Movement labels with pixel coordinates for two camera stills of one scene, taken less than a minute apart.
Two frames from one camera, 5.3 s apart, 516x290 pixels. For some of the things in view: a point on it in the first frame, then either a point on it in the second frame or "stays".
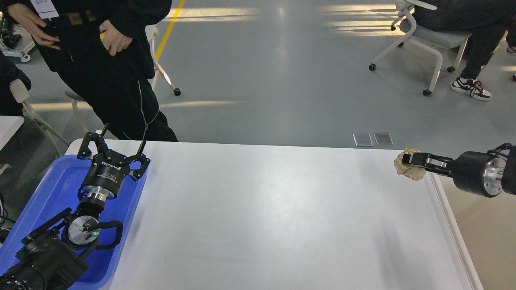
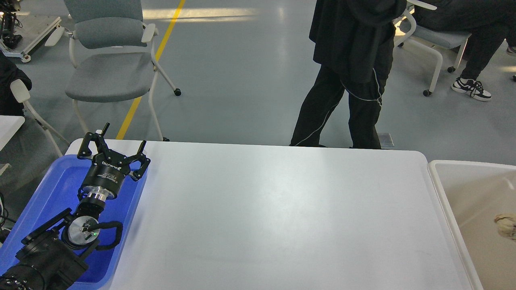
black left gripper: [109, 168] stays
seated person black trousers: [489, 21] stays
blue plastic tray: [60, 193] stays
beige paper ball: [415, 172] to [506, 223]
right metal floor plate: [383, 139] stays
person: [106, 49] to [353, 41]
